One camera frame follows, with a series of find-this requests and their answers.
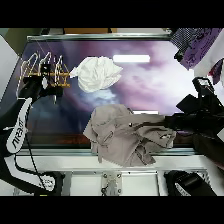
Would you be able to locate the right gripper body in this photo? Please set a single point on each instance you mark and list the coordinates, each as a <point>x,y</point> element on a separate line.
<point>178,122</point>

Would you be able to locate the grey long-sleeved shirt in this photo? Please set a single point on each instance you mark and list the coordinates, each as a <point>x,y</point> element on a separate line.
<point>123,133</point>

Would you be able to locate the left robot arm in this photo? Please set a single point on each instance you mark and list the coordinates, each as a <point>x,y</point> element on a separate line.
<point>15,133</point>

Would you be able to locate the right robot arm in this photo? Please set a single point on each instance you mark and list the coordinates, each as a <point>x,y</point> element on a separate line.
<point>206,123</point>

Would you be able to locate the brown clothes hanger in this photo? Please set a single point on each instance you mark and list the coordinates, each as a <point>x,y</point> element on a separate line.
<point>31,74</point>
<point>60,74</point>

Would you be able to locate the white cloth garment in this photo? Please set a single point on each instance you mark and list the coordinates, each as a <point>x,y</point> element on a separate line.
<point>208,63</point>

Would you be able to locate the purple garment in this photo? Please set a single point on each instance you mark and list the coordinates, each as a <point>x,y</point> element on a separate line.
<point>200,50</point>

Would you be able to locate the dark dotted garment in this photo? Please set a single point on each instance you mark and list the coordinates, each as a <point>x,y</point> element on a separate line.
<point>185,38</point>

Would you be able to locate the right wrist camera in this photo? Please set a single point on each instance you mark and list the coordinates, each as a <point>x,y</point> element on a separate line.
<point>202,87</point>

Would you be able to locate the silver frame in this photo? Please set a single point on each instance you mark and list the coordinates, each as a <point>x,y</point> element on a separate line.
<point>133,163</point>

